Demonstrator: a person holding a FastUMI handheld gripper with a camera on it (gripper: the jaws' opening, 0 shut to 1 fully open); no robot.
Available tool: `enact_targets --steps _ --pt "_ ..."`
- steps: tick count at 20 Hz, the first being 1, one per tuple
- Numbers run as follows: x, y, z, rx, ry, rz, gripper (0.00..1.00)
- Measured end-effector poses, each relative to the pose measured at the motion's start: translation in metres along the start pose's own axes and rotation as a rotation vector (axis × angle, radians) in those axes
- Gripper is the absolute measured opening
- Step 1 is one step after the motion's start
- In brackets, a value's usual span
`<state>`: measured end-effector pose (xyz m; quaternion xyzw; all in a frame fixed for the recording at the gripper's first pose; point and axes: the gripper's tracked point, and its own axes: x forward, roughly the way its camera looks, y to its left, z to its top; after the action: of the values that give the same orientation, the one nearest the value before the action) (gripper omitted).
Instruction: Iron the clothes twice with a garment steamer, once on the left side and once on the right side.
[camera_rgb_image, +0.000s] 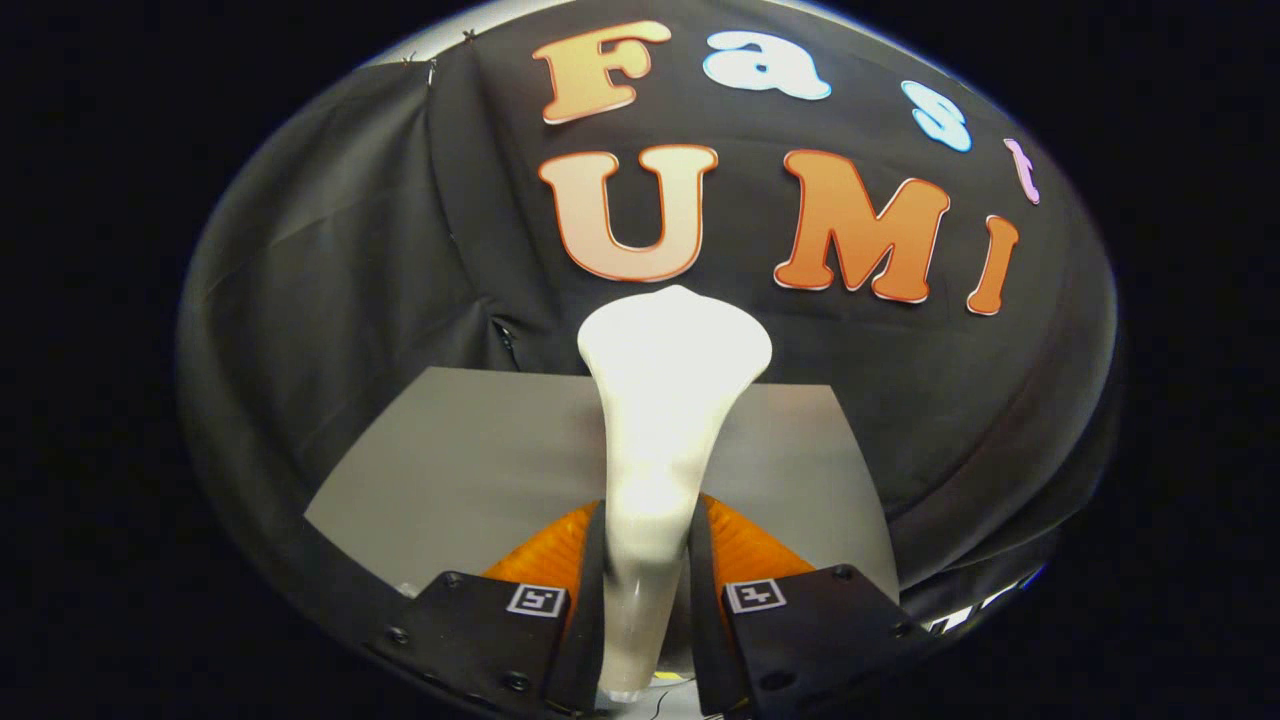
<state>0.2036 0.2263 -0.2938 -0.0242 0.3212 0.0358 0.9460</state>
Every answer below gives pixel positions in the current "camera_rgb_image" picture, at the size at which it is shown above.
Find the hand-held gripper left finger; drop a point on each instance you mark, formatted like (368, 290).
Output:
(585, 620)

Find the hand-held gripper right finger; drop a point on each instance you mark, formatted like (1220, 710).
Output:
(705, 620)

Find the white garment steamer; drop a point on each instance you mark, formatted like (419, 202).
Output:
(665, 400)

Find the grey cabinet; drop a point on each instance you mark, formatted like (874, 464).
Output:
(480, 460)

